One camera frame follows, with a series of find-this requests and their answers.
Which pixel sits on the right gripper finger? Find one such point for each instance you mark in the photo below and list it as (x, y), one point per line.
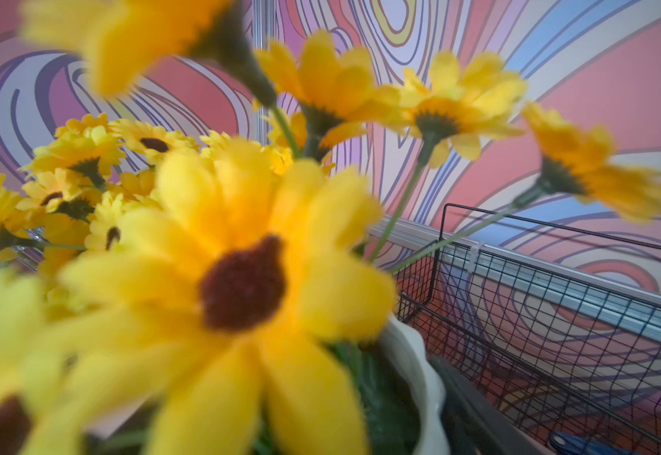
(472, 425)

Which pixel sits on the black wire basket back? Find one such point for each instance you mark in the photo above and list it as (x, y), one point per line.
(557, 323)

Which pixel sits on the shelf sunflower pot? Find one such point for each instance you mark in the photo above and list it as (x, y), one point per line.
(242, 312)
(79, 187)

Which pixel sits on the blue object in back basket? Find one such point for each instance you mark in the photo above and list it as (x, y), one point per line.
(567, 444)

